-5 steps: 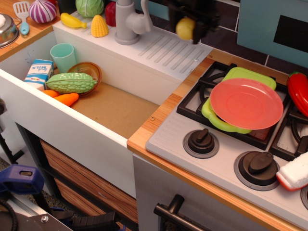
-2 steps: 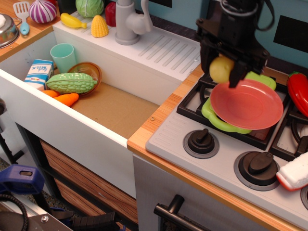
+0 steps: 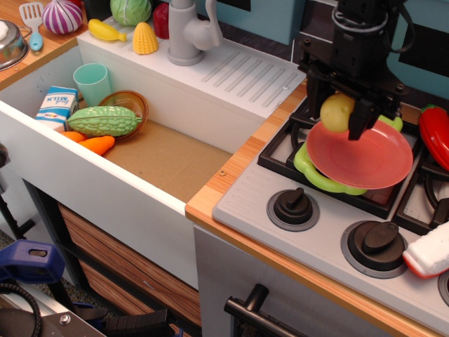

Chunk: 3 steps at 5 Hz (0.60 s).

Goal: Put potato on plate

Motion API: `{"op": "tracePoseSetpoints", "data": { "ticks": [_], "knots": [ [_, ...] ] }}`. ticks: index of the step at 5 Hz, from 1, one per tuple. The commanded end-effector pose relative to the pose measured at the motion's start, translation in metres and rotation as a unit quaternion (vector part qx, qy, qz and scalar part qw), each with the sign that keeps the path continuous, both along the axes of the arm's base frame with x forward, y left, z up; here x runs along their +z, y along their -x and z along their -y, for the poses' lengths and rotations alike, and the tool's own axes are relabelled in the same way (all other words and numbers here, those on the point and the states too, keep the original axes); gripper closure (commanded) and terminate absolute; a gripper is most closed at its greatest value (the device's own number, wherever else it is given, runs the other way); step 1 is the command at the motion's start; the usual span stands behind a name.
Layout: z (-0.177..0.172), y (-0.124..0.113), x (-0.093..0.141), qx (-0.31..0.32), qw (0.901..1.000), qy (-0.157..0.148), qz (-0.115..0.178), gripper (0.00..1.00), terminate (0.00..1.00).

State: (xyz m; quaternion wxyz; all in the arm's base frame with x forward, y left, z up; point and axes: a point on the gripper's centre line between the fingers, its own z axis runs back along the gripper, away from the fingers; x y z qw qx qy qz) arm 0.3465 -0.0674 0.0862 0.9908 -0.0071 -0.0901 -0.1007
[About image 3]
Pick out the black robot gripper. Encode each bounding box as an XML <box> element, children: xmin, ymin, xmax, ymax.
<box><xmin>299</xmin><ymin>38</ymin><xmax>408</xmax><ymax>140</ymax></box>

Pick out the yellow toy potato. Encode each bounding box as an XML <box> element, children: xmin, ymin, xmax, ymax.
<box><xmin>320</xmin><ymin>93</ymin><xmax>355</xmax><ymax>133</ymax></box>

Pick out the pink plastic plate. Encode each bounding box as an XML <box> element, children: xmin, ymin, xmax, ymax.
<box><xmin>305</xmin><ymin>119</ymin><xmax>414</xmax><ymax>191</ymax></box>

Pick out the green plastic tray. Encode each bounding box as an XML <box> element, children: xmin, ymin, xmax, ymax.
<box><xmin>293</xmin><ymin>115</ymin><xmax>403</xmax><ymax>197</ymax></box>

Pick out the teal toy microwave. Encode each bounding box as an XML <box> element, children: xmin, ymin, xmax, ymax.
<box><xmin>387</xmin><ymin>0</ymin><xmax>448</xmax><ymax>99</ymax></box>

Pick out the red toy chili pepper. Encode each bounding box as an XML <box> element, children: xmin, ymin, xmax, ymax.
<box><xmin>418</xmin><ymin>105</ymin><xmax>448</xmax><ymax>171</ymax></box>

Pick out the black stove knob left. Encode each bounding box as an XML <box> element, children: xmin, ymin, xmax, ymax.
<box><xmin>267</xmin><ymin>187</ymin><xmax>320</xmax><ymax>232</ymax></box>

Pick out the black stove knob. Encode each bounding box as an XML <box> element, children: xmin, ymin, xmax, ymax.
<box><xmin>267</xmin><ymin>187</ymin><xmax>320</xmax><ymax>232</ymax></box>
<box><xmin>340</xmin><ymin>220</ymin><xmax>408</xmax><ymax>279</ymax></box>

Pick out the black stove grate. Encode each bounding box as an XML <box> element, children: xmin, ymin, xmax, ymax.
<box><xmin>257</xmin><ymin>100</ymin><xmax>448</xmax><ymax>234</ymax></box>

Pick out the black stove knob middle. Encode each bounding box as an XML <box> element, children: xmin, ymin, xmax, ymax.
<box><xmin>340</xmin><ymin>220</ymin><xmax>408</xmax><ymax>279</ymax></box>

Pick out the grey toy faucet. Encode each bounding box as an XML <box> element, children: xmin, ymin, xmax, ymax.
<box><xmin>168</xmin><ymin>1</ymin><xmax>224</xmax><ymax>66</ymax></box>

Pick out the white red toy bottle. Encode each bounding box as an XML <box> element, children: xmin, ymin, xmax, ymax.
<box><xmin>403</xmin><ymin>222</ymin><xmax>448</xmax><ymax>279</ymax></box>

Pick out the red toy bell pepper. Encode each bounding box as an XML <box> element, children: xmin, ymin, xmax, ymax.
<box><xmin>153</xmin><ymin>2</ymin><xmax>169</xmax><ymax>39</ymax></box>

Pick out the yellow toy corn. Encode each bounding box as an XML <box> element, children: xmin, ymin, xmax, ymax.
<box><xmin>133</xmin><ymin>22</ymin><xmax>159</xmax><ymax>55</ymax></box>

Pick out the orange translucent bowl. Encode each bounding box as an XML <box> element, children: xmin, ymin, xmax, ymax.
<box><xmin>100</xmin><ymin>91</ymin><xmax>149</xmax><ymax>140</ymax></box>

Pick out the green toy cabbage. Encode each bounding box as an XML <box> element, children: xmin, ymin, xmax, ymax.
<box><xmin>110</xmin><ymin>0</ymin><xmax>152</xmax><ymax>26</ymax></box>

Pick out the green toy bitter gourd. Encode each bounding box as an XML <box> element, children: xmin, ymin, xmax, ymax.
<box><xmin>67</xmin><ymin>106</ymin><xmax>142</xmax><ymax>138</ymax></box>

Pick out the orange toy carrot front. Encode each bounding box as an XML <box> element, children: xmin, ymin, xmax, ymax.
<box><xmin>79</xmin><ymin>136</ymin><xmax>115</xmax><ymax>156</ymax></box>

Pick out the orange toy carrot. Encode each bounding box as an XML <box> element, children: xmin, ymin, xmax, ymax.
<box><xmin>61</xmin><ymin>131</ymin><xmax>88</xmax><ymax>143</ymax></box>
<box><xmin>79</xmin><ymin>136</ymin><xmax>115</xmax><ymax>156</ymax></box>

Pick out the mint green plastic cup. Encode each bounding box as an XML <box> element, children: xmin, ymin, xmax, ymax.
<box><xmin>73</xmin><ymin>63</ymin><xmax>112</xmax><ymax>106</ymax></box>

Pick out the yellow toy banana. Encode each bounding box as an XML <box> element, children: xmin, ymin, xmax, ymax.
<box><xmin>88</xmin><ymin>19</ymin><xmax>127</xmax><ymax>42</ymax></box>

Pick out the orange toy carrot back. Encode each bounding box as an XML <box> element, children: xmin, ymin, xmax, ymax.
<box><xmin>61</xmin><ymin>131</ymin><xmax>88</xmax><ymax>143</ymax></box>

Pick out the toy milk carton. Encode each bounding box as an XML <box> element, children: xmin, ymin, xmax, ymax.
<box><xmin>35</xmin><ymin>86</ymin><xmax>79</xmax><ymax>133</ymax></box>

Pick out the purple white toy onion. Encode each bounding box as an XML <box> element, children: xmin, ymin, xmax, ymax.
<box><xmin>42</xmin><ymin>1</ymin><xmax>83</xmax><ymax>34</ymax></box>

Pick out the white blue toy spatula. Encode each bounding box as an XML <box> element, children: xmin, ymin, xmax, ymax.
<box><xmin>19</xmin><ymin>2</ymin><xmax>44</xmax><ymax>51</ymax></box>

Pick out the metal toy pot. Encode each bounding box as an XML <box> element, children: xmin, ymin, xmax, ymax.
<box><xmin>0</xmin><ymin>20</ymin><xmax>29</xmax><ymax>71</ymax></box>

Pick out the blue clamp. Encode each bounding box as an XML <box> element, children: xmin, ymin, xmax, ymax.
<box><xmin>1</xmin><ymin>239</ymin><xmax>65</xmax><ymax>284</ymax></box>

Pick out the black oven door handle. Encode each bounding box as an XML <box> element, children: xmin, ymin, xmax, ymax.
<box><xmin>224</xmin><ymin>284</ymin><xmax>305</xmax><ymax>337</ymax></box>

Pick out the black cable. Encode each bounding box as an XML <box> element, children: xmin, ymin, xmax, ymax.
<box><xmin>0</xmin><ymin>282</ymin><xmax>43</xmax><ymax>337</ymax></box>

